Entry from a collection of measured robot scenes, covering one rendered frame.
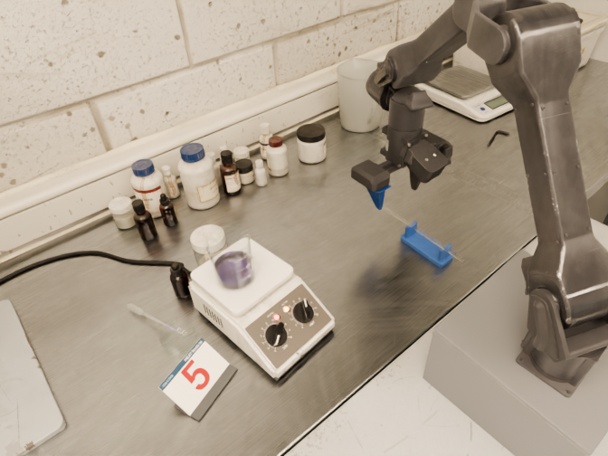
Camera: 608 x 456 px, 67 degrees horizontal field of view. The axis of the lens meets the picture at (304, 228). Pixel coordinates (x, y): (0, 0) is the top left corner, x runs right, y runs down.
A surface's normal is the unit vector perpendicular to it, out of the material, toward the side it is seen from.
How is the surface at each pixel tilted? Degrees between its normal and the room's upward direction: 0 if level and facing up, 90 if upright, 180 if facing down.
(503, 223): 0
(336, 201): 0
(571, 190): 54
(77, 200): 90
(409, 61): 73
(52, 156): 90
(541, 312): 69
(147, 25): 90
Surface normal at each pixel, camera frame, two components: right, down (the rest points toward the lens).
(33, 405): -0.04, -0.76
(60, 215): 0.64, 0.48
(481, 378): -0.76, 0.45
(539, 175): -0.95, 0.25
